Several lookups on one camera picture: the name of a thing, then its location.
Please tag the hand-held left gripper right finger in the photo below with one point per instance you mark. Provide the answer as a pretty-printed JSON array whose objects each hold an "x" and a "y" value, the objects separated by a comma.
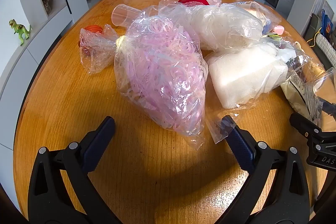
[{"x": 240, "y": 146}]

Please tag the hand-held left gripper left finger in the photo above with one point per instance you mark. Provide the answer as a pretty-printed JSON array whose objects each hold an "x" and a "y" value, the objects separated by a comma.
[{"x": 98, "y": 141}]

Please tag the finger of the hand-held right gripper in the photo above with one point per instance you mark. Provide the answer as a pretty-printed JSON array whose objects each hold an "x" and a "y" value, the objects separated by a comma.
[
  {"x": 329, "y": 108},
  {"x": 304, "y": 127}
]

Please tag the clear zip bag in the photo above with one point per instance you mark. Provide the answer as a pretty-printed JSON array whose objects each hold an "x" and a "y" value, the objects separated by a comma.
[{"x": 312, "y": 85}]

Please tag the silver snack packet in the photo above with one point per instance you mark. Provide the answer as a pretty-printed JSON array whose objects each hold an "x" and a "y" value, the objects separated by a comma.
[{"x": 294, "y": 96}]

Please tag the bagged white foam block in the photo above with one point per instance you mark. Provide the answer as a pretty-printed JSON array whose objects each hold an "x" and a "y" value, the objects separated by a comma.
[{"x": 244, "y": 74}]

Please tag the bag of pink rubber bands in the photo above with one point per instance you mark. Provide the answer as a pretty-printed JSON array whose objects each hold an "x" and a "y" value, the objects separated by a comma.
[{"x": 162, "y": 69}]

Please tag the white keyboard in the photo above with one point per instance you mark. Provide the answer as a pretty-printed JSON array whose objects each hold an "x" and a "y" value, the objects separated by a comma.
[{"x": 326, "y": 49}]

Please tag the dark green sofa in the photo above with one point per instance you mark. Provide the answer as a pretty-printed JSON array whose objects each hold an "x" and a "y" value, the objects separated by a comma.
[{"x": 313, "y": 27}]

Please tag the blue bag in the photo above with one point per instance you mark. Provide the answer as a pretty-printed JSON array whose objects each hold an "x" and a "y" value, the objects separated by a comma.
[{"x": 327, "y": 23}]

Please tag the crumpled clear plastic bag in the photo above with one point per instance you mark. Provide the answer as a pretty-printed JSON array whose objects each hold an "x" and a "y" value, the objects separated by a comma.
[{"x": 97, "y": 53}]

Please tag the blue and white packet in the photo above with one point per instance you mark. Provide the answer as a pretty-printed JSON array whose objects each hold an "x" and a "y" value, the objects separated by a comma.
[{"x": 266, "y": 26}]

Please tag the white board panel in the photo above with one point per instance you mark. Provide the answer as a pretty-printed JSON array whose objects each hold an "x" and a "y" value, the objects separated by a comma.
[{"x": 307, "y": 3}]

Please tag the orange bottle cap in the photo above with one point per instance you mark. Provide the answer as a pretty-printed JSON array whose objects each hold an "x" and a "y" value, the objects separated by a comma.
[{"x": 93, "y": 29}]

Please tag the bag of white fibre filling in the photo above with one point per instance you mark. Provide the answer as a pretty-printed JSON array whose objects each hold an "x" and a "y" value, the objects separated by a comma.
[{"x": 223, "y": 24}]

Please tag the clear plastic measuring cup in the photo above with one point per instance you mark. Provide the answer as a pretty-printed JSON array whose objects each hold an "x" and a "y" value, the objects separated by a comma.
[{"x": 123, "y": 15}]

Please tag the green dinosaur toy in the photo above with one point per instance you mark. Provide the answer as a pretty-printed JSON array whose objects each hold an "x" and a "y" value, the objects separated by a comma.
[{"x": 19, "y": 29}]

